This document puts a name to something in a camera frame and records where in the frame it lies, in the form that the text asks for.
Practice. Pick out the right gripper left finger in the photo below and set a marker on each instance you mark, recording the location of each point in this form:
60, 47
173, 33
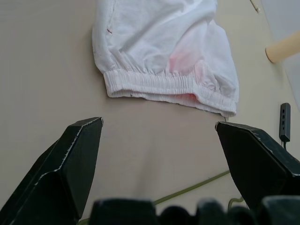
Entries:
54, 173

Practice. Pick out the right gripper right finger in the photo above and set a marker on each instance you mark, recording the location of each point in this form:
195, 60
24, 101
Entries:
257, 164

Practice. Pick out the white garment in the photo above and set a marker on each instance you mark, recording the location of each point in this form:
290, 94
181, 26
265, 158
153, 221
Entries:
152, 47

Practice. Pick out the grey usb hub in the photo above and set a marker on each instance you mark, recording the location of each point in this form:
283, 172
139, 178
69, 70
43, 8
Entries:
285, 122

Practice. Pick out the wooden clothes rack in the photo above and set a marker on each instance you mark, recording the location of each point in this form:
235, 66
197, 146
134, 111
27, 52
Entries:
281, 48

